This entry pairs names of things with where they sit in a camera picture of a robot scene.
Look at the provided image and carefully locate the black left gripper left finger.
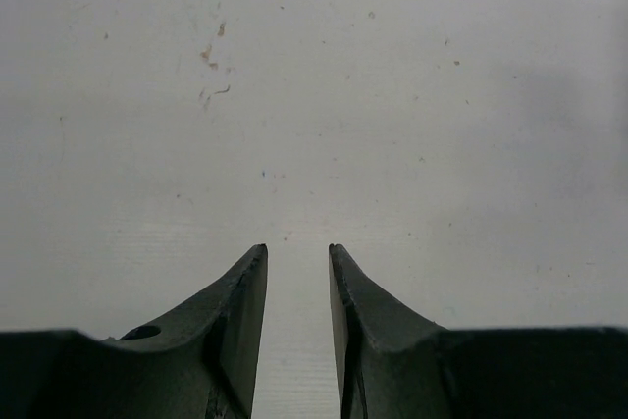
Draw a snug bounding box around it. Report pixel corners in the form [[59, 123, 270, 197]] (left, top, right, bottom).
[[1, 244, 268, 418]]

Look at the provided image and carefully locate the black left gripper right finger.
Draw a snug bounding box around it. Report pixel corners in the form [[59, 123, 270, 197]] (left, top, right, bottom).
[[329, 244, 627, 418]]

